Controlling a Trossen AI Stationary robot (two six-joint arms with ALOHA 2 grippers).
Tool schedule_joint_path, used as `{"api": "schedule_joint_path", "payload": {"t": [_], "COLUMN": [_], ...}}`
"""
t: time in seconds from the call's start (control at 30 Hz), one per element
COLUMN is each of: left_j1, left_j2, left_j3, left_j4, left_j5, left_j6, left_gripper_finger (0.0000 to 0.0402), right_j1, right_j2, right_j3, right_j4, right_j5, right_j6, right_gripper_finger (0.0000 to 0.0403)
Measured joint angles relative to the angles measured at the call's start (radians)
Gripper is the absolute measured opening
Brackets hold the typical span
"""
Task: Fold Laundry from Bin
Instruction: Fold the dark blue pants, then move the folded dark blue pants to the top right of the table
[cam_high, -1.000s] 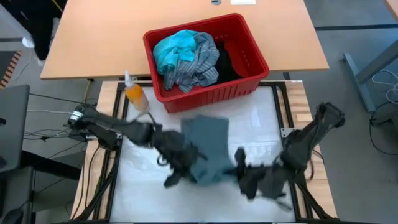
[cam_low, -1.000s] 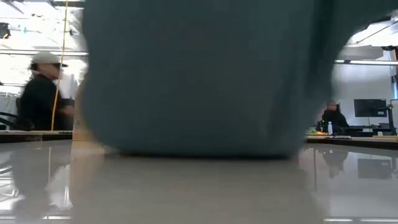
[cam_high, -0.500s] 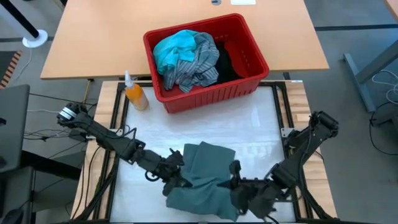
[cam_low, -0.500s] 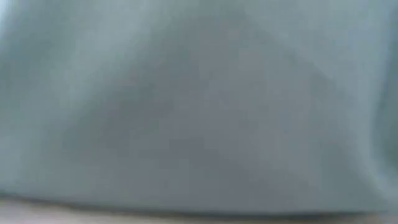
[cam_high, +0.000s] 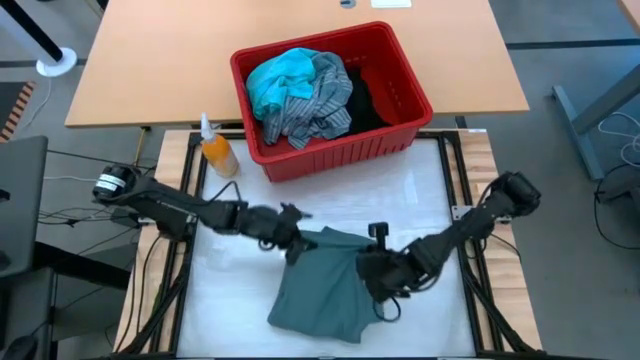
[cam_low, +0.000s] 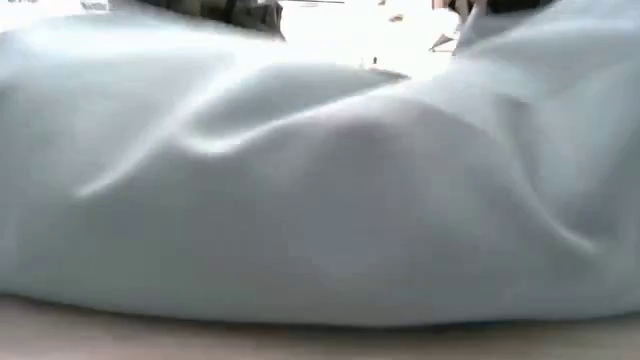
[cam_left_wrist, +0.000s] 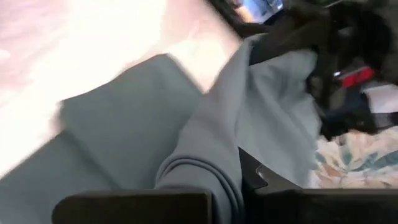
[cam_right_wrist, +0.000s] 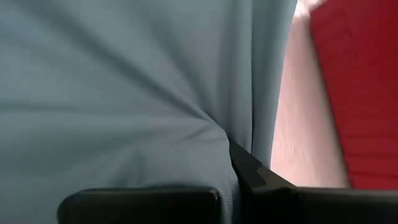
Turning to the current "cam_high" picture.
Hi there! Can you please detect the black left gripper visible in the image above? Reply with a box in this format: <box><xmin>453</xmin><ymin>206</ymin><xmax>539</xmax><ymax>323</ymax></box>
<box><xmin>244</xmin><ymin>202</ymin><xmax>320</xmax><ymax>251</ymax></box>

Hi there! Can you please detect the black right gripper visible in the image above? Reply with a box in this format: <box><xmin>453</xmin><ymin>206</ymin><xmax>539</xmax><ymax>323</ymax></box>
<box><xmin>355</xmin><ymin>245</ymin><xmax>420</xmax><ymax>304</ymax></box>

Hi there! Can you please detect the grey-green garment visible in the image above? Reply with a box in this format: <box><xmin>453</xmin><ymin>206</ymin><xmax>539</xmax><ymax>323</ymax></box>
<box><xmin>267</xmin><ymin>225</ymin><xmax>402</xmax><ymax>345</ymax></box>

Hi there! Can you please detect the turquoise shirt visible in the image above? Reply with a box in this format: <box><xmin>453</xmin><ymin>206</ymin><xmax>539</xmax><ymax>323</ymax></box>
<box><xmin>246</xmin><ymin>47</ymin><xmax>321</xmax><ymax>121</ymax></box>

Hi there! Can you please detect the red plastic laundry bin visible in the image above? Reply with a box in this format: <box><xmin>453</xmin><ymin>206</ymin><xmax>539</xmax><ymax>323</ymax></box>
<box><xmin>229</xmin><ymin>20</ymin><xmax>435</xmax><ymax>183</ymax></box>

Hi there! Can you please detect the orange spray bottle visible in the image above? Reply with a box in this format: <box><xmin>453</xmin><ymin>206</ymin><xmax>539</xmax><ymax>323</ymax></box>
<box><xmin>198</xmin><ymin>111</ymin><xmax>241</xmax><ymax>179</ymax></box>

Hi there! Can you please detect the grey striped garment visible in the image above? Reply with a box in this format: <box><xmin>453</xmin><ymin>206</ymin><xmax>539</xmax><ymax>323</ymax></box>
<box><xmin>260</xmin><ymin>51</ymin><xmax>355</xmax><ymax>150</ymax></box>

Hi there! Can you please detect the black garment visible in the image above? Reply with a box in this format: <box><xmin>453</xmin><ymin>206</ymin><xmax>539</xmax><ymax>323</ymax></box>
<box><xmin>344</xmin><ymin>67</ymin><xmax>394</xmax><ymax>136</ymax></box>

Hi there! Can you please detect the tan wooden desk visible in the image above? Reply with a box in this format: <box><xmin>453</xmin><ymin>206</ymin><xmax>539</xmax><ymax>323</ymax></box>
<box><xmin>63</xmin><ymin>0</ymin><xmax>531</xmax><ymax>129</ymax></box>
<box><xmin>617</xmin><ymin>0</ymin><xmax>640</xmax><ymax>32</ymax></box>

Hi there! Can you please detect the grey metal desk leg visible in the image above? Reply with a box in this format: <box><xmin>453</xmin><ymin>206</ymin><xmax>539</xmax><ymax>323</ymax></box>
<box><xmin>551</xmin><ymin>63</ymin><xmax>640</xmax><ymax>181</ymax></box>

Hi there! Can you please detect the dark grey panel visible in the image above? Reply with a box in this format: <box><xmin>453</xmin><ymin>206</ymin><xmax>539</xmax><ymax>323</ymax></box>
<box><xmin>0</xmin><ymin>134</ymin><xmax>50</xmax><ymax>279</ymax></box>

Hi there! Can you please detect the white floor stand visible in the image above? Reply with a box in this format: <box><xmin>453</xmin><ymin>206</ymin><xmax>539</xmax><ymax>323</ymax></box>
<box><xmin>0</xmin><ymin>0</ymin><xmax>79</xmax><ymax>78</ymax></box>

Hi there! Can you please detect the orange black striped mat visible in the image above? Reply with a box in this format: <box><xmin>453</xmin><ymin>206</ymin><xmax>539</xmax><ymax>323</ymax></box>
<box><xmin>0</xmin><ymin>81</ymin><xmax>36</xmax><ymax>145</ymax></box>

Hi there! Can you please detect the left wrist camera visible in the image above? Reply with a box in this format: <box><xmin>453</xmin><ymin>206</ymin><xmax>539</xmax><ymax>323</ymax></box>
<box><xmin>283</xmin><ymin>245</ymin><xmax>306</xmax><ymax>267</ymax></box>

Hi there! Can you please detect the black aluminium table frame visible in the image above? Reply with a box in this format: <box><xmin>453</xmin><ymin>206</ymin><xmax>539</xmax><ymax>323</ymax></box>
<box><xmin>117</xmin><ymin>128</ymin><xmax>544</xmax><ymax>360</ymax></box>

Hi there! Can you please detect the yellow cable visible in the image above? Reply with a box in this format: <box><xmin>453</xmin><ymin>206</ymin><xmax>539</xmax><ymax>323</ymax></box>
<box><xmin>132</xmin><ymin>127</ymin><xmax>151</xmax><ymax>167</ymax></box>

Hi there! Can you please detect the black floor cable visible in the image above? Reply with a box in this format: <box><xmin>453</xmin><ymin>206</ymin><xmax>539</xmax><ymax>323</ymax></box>
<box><xmin>593</xmin><ymin>189</ymin><xmax>640</xmax><ymax>251</ymax></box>

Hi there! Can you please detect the white floor cable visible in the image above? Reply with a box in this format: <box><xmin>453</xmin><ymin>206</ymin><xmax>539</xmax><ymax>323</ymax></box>
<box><xmin>597</xmin><ymin>111</ymin><xmax>640</xmax><ymax>170</ymax></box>

